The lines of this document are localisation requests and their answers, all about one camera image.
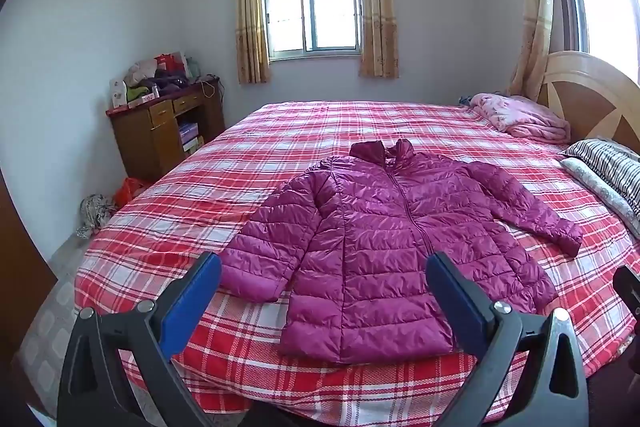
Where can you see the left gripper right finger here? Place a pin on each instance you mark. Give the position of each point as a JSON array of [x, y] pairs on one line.
[[552, 390]]

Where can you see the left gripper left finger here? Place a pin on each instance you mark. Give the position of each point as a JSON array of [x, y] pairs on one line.
[[94, 387]]

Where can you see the magenta puffer jacket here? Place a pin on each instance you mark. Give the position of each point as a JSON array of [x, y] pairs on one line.
[[348, 241]]

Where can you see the white floral pillow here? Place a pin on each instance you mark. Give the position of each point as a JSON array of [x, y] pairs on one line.
[[610, 198]]

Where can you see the striped pillow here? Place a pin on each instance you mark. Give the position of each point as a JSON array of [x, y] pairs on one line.
[[615, 164]]

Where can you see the red plaid bed sheet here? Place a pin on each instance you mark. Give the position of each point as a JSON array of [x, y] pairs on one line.
[[232, 358]]

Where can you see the wooden headboard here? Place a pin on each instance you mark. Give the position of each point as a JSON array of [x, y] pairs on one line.
[[594, 97]]

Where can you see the patterned cloth on floor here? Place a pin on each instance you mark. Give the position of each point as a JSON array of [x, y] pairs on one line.
[[95, 212]]

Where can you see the pink folded quilt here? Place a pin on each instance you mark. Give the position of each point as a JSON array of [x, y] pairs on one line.
[[521, 118]]

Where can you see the red plastic bag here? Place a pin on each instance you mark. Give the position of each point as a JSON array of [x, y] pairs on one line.
[[130, 189]]

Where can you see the brown wooden desk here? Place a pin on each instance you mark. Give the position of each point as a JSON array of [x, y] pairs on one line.
[[155, 136]]

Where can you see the clutter pile on desk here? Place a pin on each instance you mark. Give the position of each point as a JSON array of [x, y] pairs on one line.
[[158, 76]]

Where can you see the right yellow curtain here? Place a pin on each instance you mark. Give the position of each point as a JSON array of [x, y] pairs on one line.
[[379, 48]]

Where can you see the left yellow curtain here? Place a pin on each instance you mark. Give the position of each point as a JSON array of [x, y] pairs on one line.
[[252, 55]]

